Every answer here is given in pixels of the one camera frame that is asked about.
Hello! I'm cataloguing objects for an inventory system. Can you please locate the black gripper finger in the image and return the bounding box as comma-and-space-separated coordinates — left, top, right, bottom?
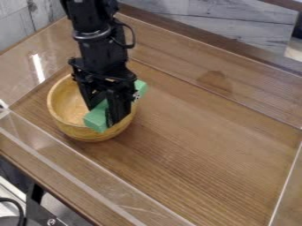
105, 87, 136, 127
76, 80, 105, 110

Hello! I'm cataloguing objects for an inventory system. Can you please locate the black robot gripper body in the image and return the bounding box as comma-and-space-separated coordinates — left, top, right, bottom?
68, 27, 136, 92

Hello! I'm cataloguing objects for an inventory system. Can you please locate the green rectangular block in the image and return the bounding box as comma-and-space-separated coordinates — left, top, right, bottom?
83, 79, 147, 133

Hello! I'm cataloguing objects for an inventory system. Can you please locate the brown wooden bowl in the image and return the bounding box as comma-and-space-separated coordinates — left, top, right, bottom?
46, 74, 136, 142

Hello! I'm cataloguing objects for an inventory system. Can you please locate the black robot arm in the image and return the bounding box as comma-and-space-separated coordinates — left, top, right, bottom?
60, 0, 136, 126

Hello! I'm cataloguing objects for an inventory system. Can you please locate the clear acrylic tray wall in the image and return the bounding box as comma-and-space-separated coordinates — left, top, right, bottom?
0, 100, 195, 226

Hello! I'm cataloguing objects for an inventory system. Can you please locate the black table leg bracket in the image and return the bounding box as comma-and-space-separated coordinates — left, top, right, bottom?
24, 184, 67, 226

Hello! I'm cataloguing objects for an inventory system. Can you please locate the black cable under table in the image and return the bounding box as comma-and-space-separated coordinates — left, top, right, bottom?
0, 197, 26, 226

